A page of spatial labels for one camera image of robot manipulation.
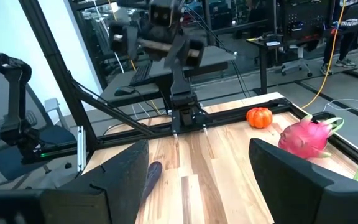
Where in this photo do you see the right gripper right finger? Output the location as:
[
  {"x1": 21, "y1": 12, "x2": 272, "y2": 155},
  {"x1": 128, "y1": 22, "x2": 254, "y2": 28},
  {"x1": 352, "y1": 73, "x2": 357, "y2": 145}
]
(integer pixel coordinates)
[{"x1": 249, "y1": 138, "x2": 358, "y2": 224}]

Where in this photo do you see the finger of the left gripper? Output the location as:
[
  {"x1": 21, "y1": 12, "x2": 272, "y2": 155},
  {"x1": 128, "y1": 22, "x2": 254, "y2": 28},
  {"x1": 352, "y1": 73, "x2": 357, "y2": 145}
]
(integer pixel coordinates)
[
  {"x1": 178, "y1": 39, "x2": 205, "y2": 67},
  {"x1": 109, "y1": 22, "x2": 138, "y2": 57}
]

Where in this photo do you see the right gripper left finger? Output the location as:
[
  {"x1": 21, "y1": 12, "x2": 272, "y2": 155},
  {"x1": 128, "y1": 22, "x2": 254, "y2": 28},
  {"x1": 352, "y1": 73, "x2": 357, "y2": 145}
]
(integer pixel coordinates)
[{"x1": 0, "y1": 139, "x2": 150, "y2": 224}]

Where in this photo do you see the long purple eggplant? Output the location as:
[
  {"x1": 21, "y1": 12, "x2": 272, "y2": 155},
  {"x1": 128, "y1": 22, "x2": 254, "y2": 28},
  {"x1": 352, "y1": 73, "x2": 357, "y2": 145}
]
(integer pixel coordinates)
[{"x1": 137, "y1": 161, "x2": 164, "y2": 218}]

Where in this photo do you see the small orange pumpkin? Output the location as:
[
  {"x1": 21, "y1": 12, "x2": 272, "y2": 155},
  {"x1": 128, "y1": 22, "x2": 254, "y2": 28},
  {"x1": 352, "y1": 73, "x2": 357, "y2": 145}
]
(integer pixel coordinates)
[{"x1": 246, "y1": 107, "x2": 273, "y2": 129}]

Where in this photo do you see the grey office desk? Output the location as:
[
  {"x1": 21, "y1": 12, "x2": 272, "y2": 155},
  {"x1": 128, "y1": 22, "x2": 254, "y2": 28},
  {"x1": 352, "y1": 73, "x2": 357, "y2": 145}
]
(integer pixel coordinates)
[{"x1": 99, "y1": 45, "x2": 237, "y2": 108}]

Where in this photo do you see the black computer keyboard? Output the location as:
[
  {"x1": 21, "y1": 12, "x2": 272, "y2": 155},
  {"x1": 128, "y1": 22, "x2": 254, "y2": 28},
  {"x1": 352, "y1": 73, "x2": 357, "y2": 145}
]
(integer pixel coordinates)
[{"x1": 128, "y1": 63, "x2": 154, "y2": 88}]

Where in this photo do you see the black computer mouse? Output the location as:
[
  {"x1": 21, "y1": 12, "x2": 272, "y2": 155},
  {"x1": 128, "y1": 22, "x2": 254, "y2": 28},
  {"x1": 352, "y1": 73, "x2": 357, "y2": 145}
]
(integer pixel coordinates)
[{"x1": 113, "y1": 86, "x2": 136, "y2": 96}]

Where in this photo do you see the pink dragon fruit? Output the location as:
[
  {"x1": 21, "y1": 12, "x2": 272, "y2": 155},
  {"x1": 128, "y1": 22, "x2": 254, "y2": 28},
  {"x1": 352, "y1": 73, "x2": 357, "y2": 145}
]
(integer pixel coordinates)
[{"x1": 277, "y1": 114, "x2": 345, "y2": 159}]

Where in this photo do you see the small black standing desk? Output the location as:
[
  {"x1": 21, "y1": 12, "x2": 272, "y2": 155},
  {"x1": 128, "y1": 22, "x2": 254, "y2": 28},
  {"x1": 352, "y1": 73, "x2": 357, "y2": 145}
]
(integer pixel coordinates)
[{"x1": 246, "y1": 35, "x2": 284, "y2": 95}]

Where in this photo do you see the white plastic chair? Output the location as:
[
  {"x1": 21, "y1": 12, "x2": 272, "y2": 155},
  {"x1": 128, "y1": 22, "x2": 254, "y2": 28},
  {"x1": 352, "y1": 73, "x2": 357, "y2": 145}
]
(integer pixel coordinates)
[{"x1": 44, "y1": 97, "x2": 70, "y2": 131}]

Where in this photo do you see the white wheeled office chair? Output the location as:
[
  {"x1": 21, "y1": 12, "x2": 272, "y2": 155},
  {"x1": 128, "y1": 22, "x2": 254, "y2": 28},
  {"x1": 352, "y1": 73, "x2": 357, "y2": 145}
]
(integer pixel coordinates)
[{"x1": 280, "y1": 43, "x2": 313, "y2": 78}]

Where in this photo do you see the person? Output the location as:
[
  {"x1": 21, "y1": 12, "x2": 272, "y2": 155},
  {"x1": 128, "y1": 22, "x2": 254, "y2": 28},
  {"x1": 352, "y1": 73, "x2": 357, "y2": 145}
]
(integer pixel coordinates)
[{"x1": 319, "y1": 0, "x2": 358, "y2": 77}]

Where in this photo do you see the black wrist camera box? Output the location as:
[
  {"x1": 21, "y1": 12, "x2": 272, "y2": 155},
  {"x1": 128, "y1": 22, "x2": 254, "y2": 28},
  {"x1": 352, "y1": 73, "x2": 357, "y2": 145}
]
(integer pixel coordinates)
[{"x1": 149, "y1": 0, "x2": 183, "y2": 29}]

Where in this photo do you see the silver aluminium bracket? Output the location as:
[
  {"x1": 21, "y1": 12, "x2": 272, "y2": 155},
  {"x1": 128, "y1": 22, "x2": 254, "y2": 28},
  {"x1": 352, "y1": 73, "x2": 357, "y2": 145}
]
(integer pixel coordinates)
[{"x1": 76, "y1": 125, "x2": 87, "y2": 172}]

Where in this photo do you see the black aluminium rig frame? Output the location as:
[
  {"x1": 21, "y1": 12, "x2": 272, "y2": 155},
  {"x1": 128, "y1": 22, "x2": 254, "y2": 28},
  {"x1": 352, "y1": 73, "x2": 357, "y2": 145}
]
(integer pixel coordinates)
[{"x1": 17, "y1": 0, "x2": 358, "y2": 175}]

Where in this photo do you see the thin white cable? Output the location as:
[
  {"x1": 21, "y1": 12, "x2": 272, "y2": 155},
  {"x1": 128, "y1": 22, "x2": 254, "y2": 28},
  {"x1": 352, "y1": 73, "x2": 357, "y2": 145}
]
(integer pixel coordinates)
[{"x1": 323, "y1": 98, "x2": 358, "y2": 112}]

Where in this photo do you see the yellow power cable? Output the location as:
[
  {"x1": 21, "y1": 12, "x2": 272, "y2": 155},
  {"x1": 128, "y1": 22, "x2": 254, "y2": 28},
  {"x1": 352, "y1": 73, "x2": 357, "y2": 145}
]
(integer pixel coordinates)
[{"x1": 301, "y1": 0, "x2": 347, "y2": 110}]

